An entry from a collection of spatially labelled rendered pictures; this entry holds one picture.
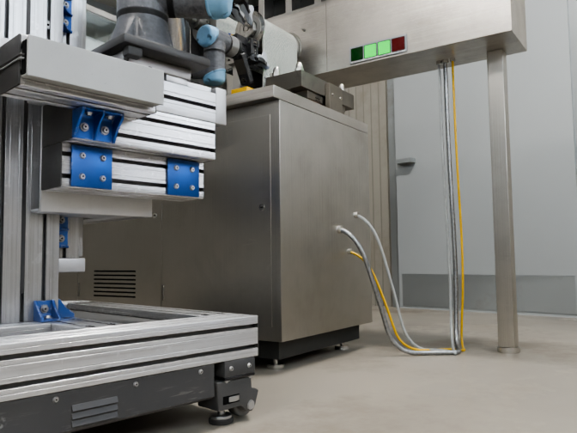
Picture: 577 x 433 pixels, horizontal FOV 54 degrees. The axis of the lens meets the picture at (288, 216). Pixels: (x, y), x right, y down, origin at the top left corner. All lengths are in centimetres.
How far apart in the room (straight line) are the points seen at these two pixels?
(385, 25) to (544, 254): 186
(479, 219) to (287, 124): 221
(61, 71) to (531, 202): 307
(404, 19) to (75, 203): 152
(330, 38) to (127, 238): 118
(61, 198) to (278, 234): 72
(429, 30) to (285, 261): 107
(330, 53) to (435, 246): 189
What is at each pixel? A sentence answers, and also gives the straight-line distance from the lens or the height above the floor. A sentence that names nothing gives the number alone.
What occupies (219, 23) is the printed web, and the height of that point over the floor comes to 133.
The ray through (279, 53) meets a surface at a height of 117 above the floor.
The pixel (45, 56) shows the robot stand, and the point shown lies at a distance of 106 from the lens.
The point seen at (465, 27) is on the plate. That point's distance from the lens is 226.
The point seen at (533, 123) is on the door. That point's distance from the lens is 377.
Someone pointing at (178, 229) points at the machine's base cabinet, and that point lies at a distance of 204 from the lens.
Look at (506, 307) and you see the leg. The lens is 225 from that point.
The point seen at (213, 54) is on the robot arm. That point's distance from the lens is 199.
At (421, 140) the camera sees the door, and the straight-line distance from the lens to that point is 409.
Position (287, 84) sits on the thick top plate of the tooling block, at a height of 99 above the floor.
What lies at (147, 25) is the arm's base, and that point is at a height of 87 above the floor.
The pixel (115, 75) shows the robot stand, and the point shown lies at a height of 70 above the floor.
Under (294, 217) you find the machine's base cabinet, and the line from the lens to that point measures 182.
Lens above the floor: 35
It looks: 4 degrees up
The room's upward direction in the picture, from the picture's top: 1 degrees counter-clockwise
